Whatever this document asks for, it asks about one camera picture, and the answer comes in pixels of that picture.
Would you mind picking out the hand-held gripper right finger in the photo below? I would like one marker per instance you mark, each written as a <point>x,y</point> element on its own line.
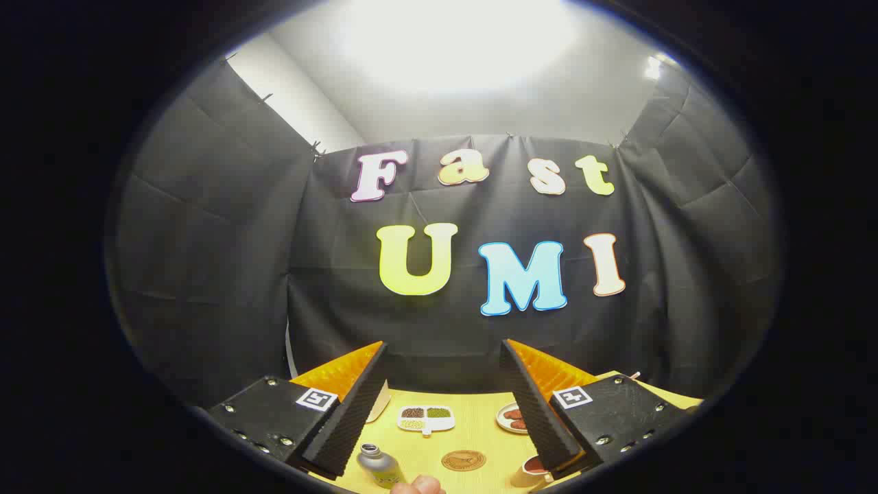
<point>542,425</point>

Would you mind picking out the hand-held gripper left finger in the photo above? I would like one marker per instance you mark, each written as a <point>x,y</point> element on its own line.
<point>346,425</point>

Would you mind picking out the silver green juice bottle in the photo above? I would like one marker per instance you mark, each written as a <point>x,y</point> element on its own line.
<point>377,468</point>

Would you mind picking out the round cork coaster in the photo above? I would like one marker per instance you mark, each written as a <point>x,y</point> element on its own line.
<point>464,460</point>

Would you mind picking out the brown meat slice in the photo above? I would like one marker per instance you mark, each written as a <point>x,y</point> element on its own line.
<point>515,414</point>
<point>520,425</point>

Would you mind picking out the white oval plate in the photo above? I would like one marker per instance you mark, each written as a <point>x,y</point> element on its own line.
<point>503,420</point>

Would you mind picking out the white toaster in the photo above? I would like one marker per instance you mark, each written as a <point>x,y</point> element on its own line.
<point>381,405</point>

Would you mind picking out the wooden table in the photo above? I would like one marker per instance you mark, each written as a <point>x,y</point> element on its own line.
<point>473,429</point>

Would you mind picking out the white divided bean dish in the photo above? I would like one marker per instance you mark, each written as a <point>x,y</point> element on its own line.
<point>425,425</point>

